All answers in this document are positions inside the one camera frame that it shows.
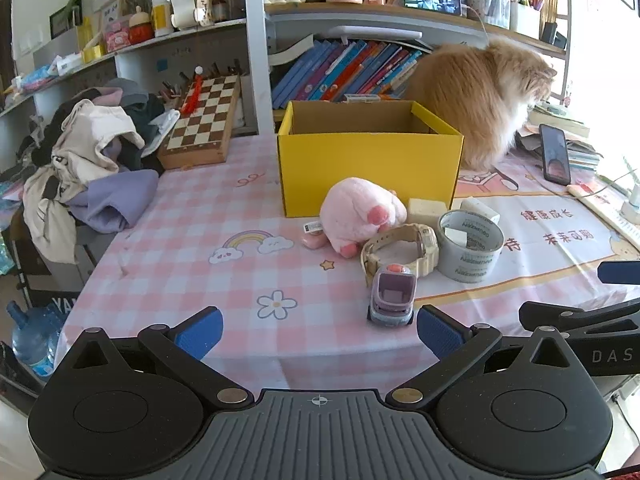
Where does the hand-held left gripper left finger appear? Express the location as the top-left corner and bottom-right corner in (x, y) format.
(52, 306), (256, 408)

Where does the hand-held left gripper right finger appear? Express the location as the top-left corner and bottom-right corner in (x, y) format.
(385, 305), (588, 408)

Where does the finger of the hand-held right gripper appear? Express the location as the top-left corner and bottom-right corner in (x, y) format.
(518, 299), (640, 337)
(597, 259), (640, 287)

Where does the purple toy car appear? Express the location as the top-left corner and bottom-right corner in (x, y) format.
(367, 264), (416, 326)

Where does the grey tape roll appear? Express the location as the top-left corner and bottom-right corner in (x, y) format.
(436, 210), (505, 282)

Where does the cream wristwatch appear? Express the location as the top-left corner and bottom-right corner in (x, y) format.
(361, 223), (440, 288)

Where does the cream foam block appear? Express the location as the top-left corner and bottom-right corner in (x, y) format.
(407, 197), (448, 228)

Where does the white power adapter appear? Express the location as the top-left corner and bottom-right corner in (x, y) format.
(460, 196), (501, 226)

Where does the pink plush pig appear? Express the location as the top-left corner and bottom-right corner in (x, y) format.
(300, 176), (408, 259)

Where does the yellow cardboard box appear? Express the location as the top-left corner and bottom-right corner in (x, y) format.
(277, 100), (465, 218)

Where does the pink checked tablecloth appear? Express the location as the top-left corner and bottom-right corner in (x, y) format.
(52, 132), (640, 401)

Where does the stack of books and papers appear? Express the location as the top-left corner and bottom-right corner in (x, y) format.
(515, 102), (601, 173)

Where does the black smartphone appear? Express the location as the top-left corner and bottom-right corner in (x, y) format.
(538, 123), (572, 186)

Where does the lavender sweatshirt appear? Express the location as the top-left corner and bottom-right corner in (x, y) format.
(67, 169), (160, 233)

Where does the blue water bottle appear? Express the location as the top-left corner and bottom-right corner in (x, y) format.
(6, 300), (66, 377)

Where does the wooden chessboard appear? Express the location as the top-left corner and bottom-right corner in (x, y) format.
(156, 74), (242, 170)

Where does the black garment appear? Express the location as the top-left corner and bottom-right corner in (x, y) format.
(120, 92), (168, 173)

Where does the pile of clothes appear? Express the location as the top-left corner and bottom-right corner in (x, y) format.
(22, 99), (146, 266)

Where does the orange fluffy cat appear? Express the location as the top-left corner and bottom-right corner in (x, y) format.
(400, 35), (558, 171)

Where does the red tassel ornament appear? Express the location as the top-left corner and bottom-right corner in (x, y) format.
(180, 66), (206, 115)

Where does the grey garment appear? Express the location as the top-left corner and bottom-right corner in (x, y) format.
(95, 78), (151, 107)

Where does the white pen holder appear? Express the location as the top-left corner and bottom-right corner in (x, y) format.
(509, 0), (542, 39)

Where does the row of colourful children's books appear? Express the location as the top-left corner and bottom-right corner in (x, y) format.
(272, 39), (426, 111)

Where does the pink printed box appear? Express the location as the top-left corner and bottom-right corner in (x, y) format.
(104, 22), (132, 53)

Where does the red jar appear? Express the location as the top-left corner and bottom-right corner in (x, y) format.
(129, 7), (155, 43)

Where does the yellow and white can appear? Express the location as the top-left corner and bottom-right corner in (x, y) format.
(151, 0), (174, 37)

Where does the white bookshelf frame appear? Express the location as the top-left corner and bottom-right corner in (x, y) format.
(242, 0), (571, 136)

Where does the wooden wall shelf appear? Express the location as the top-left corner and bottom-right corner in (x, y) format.
(0, 17), (248, 116)

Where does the black picture frame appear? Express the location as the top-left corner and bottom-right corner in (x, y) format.
(50, 0), (83, 38)

